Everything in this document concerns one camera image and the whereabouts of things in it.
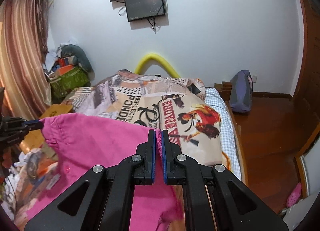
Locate pink pants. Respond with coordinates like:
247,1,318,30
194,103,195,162
27,113,183,230

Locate yellow cardboard box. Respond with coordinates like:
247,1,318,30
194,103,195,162
20,104,73,154

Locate blue checkered bed sheet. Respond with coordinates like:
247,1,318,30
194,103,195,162
204,88,243,181

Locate pink clog shoe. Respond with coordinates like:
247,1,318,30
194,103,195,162
286,182,302,208

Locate striped brown curtain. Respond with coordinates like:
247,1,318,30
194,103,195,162
1,0,52,120

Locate grey plush toy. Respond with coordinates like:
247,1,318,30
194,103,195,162
60,45,93,72

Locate newspaper print blanket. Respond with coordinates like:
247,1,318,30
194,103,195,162
2,70,222,221

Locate purple grey backpack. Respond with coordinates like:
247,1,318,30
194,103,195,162
229,70,253,113

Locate brown wooden door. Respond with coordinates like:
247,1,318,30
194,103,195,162
293,0,319,150

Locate yellow foam headboard tube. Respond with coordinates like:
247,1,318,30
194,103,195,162
135,53,181,78

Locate small black monitor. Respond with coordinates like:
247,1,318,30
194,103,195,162
124,0,166,22

